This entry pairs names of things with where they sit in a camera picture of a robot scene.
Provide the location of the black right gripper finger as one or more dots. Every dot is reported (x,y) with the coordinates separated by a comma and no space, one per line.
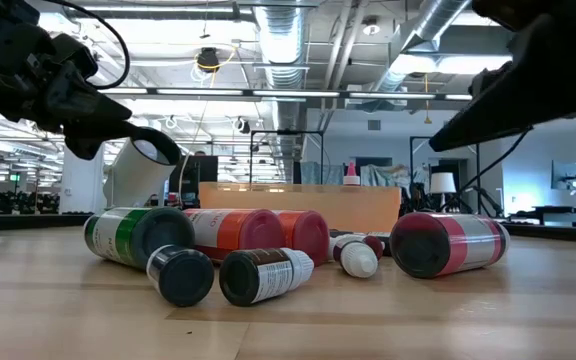
(543,85)
(490,82)

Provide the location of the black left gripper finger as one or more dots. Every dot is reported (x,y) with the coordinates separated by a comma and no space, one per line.
(98,115)
(88,142)

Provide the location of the large green food coloring bottle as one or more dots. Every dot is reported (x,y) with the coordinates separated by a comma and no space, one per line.
(118,235)

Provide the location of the large orange food coloring bottle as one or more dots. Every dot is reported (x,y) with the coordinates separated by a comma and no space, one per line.
(308,235)
(228,232)

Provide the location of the large pink food coloring bottle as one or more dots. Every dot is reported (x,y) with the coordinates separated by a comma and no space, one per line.
(351,179)
(448,245)

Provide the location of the small brown-label food coloring bottle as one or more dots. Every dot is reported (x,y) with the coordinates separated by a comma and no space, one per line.
(263,275)

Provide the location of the white spot lamp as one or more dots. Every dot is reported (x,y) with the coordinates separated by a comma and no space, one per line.
(138,180)

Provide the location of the white-shade table lamp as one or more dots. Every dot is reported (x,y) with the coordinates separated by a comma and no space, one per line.
(443,182)

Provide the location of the black monitor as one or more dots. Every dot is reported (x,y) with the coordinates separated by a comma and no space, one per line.
(200,170)

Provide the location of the black ceiling device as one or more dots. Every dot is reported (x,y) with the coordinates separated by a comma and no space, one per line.
(208,59)

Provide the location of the pale draped cloth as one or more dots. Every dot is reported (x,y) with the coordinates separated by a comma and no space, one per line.
(393,177)
(318,172)

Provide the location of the orange mat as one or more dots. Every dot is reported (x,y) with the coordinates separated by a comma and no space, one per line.
(293,197)

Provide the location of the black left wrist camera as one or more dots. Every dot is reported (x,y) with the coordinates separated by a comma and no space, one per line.
(70,62)

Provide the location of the black frame stand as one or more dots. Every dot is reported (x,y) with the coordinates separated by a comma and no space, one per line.
(443,138)
(288,132)

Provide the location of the grey wall monitor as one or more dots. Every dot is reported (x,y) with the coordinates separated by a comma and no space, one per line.
(565,174)

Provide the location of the black aluminium table frame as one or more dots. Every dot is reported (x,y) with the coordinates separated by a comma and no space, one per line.
(28,222)

